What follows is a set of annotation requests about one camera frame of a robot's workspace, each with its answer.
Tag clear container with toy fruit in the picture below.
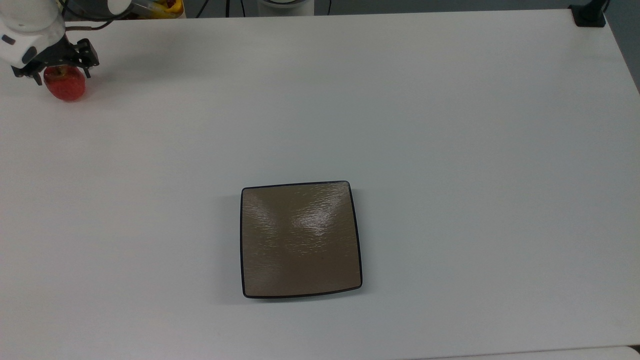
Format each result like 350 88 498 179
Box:
131 0 185 20

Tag black table clamp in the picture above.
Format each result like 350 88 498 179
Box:
569 0 610 28

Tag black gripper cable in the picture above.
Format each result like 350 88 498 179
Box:
64 17 121 33

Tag red apple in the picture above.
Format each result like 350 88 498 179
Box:
43 65 87 102

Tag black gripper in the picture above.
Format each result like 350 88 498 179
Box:
11 38 100 86

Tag square brown ceramic plate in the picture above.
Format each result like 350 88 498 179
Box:
240 180 363 300

